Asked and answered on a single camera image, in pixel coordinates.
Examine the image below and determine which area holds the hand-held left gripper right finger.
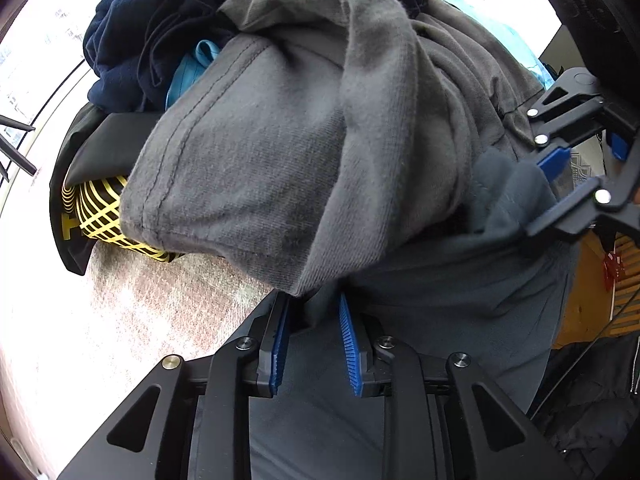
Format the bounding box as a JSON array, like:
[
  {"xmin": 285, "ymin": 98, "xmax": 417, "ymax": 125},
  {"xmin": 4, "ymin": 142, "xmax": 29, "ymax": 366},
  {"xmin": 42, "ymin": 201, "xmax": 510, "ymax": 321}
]
[{"xmin": 339, "ymin": 292, "xmax": 583, "ymax": 480}]

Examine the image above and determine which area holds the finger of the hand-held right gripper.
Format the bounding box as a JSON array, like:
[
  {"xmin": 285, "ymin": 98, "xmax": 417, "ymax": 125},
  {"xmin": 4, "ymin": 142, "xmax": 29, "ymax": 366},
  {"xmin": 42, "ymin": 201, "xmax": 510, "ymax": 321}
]
[
  {"xmin": 524, "ymin": 157, "xmax": 640, "ymax": 239},
  {"xmin": 526, "ymin": 67, "xmax": 640, "ymax": 182}
]

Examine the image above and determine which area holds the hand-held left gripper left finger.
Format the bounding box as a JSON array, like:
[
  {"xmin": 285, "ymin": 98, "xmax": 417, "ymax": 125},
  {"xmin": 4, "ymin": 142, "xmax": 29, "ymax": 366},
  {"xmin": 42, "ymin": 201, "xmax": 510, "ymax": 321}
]
[{"xmin": 57, "ymin": 292, "xmax": 291, "ymax": 480}]

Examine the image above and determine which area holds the slate blue garment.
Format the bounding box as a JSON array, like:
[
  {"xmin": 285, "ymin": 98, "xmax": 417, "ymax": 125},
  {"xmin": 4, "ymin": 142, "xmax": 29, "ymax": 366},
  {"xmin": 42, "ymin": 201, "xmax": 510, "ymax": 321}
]
[{"xmin": 249, "ymin": 152, "xmax": 582, "ymax": 480}]

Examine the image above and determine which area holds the grey t-shirt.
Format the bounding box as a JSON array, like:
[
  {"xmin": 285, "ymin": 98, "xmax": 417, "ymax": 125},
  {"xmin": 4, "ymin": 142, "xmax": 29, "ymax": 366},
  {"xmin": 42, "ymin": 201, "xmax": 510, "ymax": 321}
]
[{"xmin": 120, "ymin": 0, "xmax": 547, "ymax": 297}]

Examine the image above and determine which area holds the white cloth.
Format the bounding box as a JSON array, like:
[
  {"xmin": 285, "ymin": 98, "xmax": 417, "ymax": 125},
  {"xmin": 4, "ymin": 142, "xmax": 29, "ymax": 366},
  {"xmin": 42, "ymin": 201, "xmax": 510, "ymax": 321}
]
[{"xmin": 550, "ymin": 130, "xmax": 626, "ymax": 202}]

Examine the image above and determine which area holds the pink plaid blanket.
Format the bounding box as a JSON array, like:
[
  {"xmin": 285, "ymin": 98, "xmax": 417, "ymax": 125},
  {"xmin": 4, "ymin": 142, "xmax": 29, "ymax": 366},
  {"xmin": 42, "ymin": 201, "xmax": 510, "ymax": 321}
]
[{"xmin": 10, "ymin": 240, "xmax": 282, "ymax": 471}]

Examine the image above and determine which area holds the person's black jacket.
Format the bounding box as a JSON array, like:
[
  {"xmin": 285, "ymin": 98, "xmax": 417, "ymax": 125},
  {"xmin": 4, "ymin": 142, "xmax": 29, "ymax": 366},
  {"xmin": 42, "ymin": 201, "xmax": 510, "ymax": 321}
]
[{"xmin": 530, "ymin": 332, "xmax": 640, "ymax": 480}]

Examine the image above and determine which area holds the black jacket with yellow stripes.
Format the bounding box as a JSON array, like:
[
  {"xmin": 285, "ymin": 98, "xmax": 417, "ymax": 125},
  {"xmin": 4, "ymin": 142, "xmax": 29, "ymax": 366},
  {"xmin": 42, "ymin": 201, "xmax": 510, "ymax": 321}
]
[{"xmin": 49, "ymin": 105, "xmax": 182, "ymax": 277}]

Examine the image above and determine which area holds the black tripod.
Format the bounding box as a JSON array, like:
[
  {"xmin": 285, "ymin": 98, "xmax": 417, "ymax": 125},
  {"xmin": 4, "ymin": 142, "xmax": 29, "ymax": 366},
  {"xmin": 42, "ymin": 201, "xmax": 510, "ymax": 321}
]
[{"xmin": 0, "ymin": 112, "xmax": 39, "ymax": 184}]

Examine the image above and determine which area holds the navy blue garment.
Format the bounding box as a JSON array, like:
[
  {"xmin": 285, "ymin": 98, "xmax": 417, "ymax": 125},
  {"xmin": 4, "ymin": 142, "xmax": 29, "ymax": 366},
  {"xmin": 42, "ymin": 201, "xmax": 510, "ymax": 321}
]
[{"xmin": 82, "ymin": 0, "xmax": 236, "ymax": 114}]

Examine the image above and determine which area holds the black mesh garment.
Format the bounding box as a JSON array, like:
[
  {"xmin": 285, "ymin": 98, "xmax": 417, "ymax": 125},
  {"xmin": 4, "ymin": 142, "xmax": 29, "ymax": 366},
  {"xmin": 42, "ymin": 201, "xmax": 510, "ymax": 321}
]
[{"xmin": 137, "ymin": 0, "xmax": 242, "ymax": 107}]

